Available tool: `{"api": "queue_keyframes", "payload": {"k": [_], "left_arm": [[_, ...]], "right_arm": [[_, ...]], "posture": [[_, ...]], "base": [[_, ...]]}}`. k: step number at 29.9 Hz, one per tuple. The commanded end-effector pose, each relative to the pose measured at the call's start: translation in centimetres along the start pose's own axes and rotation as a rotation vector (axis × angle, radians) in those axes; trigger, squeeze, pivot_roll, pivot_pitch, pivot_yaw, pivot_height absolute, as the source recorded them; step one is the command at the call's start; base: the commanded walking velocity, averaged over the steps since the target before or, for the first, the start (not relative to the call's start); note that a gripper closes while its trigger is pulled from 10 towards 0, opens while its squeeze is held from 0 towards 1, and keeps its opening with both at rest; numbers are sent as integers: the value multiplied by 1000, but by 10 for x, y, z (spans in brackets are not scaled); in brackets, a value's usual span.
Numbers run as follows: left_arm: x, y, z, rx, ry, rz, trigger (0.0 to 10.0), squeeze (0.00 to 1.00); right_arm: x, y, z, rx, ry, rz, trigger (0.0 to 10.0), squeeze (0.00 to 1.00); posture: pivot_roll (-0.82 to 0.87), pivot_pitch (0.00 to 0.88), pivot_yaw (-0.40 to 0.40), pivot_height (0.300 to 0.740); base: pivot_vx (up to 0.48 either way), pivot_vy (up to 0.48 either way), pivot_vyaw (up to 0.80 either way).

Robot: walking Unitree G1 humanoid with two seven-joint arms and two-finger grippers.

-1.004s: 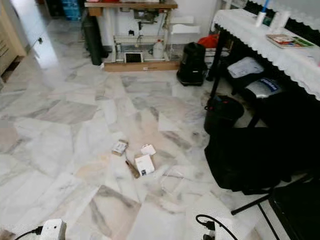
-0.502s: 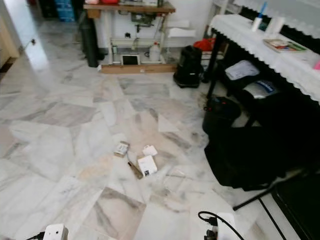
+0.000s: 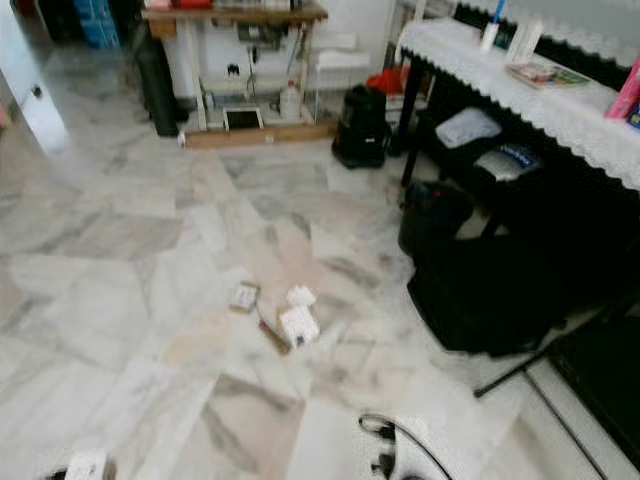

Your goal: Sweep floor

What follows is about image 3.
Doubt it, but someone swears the black floor mat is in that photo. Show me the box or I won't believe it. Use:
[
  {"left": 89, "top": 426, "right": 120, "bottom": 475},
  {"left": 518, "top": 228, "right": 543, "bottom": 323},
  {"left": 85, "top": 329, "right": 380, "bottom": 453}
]
[{"left": 550, "top": 315, "right": 640, "bottom": 471}]

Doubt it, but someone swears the crumpled white paper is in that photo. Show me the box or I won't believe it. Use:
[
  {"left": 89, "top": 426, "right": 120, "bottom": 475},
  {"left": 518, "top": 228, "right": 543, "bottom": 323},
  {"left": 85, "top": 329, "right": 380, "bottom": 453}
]
[{"left": 285, "top": 284, "right": 316, "bottom": 308}]

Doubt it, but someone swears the large black bag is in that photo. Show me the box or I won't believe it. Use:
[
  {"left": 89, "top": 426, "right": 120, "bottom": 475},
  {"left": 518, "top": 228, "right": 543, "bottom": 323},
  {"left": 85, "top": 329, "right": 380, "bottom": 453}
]
[{"left": 406, "top": 235, "right": 596, "bottom": 356}]

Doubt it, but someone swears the small grey card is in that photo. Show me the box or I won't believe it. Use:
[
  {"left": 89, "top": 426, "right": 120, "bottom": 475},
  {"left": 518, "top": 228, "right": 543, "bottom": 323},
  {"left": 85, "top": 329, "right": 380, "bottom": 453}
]
[{"left": 230, "top": 282, "right": 260, "bottom": 313}]

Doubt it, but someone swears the small black bag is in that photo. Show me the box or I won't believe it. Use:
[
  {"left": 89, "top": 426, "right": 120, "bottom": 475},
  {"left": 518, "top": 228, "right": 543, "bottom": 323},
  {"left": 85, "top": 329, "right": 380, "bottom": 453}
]
[{"left": 398, "top": 182, "right": 476, "bottom": 259}]

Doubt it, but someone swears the black bag blue label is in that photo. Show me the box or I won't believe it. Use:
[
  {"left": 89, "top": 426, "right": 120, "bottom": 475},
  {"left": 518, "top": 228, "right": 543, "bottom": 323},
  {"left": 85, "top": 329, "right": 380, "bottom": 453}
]
[{"left": 470, "top": 142, "right": 551, "bottom": 191}]

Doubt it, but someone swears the black table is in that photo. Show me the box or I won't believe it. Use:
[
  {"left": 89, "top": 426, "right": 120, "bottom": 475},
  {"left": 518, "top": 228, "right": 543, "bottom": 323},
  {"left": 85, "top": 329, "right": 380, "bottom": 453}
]
[{"left": 396, "top": 55, "right": 431, "bottom": 189}]

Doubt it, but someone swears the white folded cloth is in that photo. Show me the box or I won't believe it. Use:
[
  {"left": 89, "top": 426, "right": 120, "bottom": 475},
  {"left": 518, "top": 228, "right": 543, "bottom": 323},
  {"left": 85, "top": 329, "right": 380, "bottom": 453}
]
[{"left": 435, "top": 107, "right": 503, "bottom": 151}]

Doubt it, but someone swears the wooden plank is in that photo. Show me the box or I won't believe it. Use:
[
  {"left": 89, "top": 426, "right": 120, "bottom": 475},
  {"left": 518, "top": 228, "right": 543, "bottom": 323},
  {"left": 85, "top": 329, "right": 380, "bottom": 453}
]
[{"left": 182, "top": 122, "right": 339, "bottom": 151}]

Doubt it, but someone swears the white framed tablet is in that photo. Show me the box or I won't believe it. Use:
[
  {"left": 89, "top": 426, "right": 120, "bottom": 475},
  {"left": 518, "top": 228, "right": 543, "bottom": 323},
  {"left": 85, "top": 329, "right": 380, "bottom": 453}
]
[{"left": 222, "top": 107, "right": 265, "bottom": 132}]

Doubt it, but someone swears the white plastic jug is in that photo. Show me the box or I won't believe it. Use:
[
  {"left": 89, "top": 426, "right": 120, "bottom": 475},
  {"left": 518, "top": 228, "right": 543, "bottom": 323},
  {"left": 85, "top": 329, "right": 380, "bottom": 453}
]
[{"left": 278, "top": 83, "right": 304, "bottom": 123}]

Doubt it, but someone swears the red bag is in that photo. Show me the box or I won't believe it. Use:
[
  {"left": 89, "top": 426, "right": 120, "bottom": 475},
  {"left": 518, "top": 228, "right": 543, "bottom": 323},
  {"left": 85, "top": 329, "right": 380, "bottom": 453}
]
[{"left": 365, "top": 66, "right": 411, "bottom": 97}]

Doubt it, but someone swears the white lace tablecloth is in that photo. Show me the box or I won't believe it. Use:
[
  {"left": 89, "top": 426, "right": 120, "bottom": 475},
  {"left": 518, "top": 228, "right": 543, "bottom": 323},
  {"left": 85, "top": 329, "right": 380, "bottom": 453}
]
[{"left": 396, "top": 18, "right": 640, "bottom": 191}]

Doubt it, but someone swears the colourful book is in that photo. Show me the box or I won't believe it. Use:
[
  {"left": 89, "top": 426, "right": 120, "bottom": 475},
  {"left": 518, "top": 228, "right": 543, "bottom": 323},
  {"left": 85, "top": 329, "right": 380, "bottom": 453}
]
[{"left": 505, "top": 62, "right": 593, "bottom": 91}]

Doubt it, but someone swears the black upright cylinder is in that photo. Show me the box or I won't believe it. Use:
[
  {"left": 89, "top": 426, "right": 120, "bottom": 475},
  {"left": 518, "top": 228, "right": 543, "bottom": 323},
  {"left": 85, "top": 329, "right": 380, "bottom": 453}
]
[{"left": 135, "top": 25, "right": 183, "bottom": 139}]

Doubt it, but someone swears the pink bottle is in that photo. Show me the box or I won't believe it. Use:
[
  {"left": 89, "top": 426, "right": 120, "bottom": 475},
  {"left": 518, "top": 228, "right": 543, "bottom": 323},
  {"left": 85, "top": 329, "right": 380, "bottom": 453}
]
[{"left": 605, "top": 55, "right": 640, "bottom": 123}]

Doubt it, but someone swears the white bottle blue cap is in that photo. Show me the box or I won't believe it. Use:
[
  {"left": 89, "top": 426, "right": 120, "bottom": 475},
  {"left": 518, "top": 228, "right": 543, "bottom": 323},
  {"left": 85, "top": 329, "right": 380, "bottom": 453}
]
[{"left": 480, "top": 0, "right": 509, "bottom": 53}]

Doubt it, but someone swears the white card box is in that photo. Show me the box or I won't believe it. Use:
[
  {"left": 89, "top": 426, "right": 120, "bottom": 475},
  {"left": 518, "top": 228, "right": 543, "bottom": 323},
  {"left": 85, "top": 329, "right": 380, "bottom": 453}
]
[{"left": 508, "top": 20, "right": 546, "bottom": 66}]

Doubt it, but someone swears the blue plastic crate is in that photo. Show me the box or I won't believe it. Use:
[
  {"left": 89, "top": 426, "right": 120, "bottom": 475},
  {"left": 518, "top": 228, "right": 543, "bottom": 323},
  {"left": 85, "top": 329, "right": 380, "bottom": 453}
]
[{"left": 72, "top": 0, "right": 123, "bottom": 49}]

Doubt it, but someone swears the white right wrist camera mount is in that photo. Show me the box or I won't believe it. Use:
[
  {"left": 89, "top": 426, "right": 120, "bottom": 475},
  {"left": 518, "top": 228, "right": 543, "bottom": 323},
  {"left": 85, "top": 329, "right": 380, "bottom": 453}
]
[{"left": 390, "top": 418, "right": 446, "bottom": 480}]

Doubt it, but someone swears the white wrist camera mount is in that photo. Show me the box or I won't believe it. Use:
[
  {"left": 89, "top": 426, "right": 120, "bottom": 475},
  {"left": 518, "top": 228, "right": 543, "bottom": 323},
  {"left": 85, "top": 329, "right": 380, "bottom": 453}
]
[
  {"left": 65, "top": 450, "right": 109, "bottom": 480},
  {"left": 390, "top": 418, "right": 446, "bottom": 480}
]

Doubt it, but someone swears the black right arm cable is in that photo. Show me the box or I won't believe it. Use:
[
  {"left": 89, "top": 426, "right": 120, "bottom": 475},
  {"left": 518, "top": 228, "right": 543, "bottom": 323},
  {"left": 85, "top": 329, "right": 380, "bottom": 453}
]
[{"left": 357, "top": 411, "right": 459, "bottom": 480}]

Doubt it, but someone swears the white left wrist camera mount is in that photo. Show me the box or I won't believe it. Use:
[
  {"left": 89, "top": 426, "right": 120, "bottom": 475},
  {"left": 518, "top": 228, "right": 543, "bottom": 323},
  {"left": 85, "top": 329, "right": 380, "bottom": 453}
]
[{"left": 65, "top": 450, "right": 109, "bottom": 480}]

